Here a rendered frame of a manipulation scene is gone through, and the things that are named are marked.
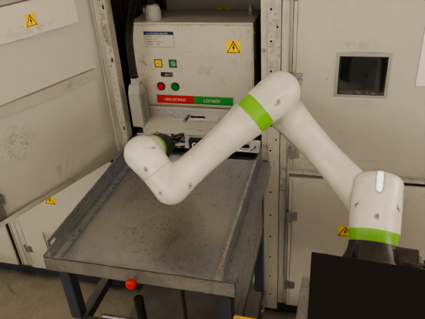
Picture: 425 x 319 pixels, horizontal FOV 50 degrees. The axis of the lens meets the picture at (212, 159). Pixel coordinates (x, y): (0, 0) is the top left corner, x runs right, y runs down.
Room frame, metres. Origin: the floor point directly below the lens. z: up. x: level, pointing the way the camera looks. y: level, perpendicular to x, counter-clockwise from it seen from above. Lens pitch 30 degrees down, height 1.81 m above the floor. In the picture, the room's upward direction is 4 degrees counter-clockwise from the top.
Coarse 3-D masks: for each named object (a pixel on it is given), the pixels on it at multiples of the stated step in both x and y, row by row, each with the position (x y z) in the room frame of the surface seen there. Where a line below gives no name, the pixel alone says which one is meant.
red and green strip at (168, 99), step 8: (160, 96) 1.77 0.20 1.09; (168, 96) 1.76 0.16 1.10; (176, 96) 1.75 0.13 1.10; (184, 96) 1.74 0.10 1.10; (192, 96) 1.73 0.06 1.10; (200, 96) 1.72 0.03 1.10; (208, 104) 1.71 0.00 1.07; (216, 104) 1.70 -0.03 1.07; (224, 104) 1.69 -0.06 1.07; (232, 104) 1.68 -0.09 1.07
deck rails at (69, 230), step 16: (256, 160) 1.50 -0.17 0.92; (112, 176) 1.54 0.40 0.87; (256, 176) 1.48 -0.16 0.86; (96, 192) 1.41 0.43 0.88; (80, 208) 1.30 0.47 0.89; (96, 208) 1.35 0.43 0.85; (240, 208) 1.20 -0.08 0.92; (64, 224) 1.20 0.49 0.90; (80, 224) 1.27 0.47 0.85; (240, 224) 1.19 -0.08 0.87; (48, 240) 1.11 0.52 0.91; (64, 240) 1.18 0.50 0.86; (224, 256) 1.06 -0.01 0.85; (224, 272) 0.96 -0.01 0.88
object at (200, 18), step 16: (144, 16) 1.89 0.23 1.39; (176, 16) 1.85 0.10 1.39; (192, 16) 1.83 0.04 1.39; (208, 16) 1.81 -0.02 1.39; (224, 16) 1.79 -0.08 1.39; (240, 16) 1.78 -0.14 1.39; (256, 16) 1.76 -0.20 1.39; (256, 32) 1.72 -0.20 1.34; (256, 48) 1.72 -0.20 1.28; (256, 64) 1.71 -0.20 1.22; (256, 80) 1.71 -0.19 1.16
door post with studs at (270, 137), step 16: (272, 0) 1.60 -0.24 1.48; (272, 16) 1.60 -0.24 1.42; (272, 32) 1.60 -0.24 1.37; (272, 48) 1.60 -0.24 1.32; (272, 64) 1.60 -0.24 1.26; (272, 128) 1.59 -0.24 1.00; (272, 144) 1.59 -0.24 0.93; (272, 160) 1.59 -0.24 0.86; (272, 176) 1.59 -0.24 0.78; (272, 192) 1.59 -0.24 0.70; (272, 208) 1.59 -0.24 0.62; (272, 224) 1.59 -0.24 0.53; (272, 240) 1.59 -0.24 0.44; (272, 256) 1.59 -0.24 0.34; (272, 272) 1.59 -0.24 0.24; (272, 288) 1.59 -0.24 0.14; (272, 304) 1.59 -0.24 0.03
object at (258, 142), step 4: (140, 128) 1.83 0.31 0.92; (140, 132) 1.79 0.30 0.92; (144, 132) 1.79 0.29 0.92; (148, 132) 1.78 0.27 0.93; (152, 132) 1.78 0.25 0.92; (184, 136) 1.73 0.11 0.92; (188, 136) 1.72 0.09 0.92; (192, 136) 1.72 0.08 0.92; (196, 136) 1.72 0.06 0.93; (200, 136) 1.71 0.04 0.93; (204, 136) 1.71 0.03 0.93; (260, 136) 1.68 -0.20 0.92; (252, 140) 1.65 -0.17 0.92; (256, 140) 1.65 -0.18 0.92; (260, 140) 1.64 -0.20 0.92; (188, 144) 1.73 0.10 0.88; (248, 144) 1.65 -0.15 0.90; (256, 144) 1.64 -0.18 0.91; (260, 144) 1.64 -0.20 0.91; (240, 148) 1.66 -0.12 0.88; (244, 148) 1.66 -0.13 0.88; (248, 148) 1.65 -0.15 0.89; (256, 148) 1.64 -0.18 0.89; (244, 152) 1.66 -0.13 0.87; (248, 152) 1.65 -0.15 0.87; (256, 152) 1.64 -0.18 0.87
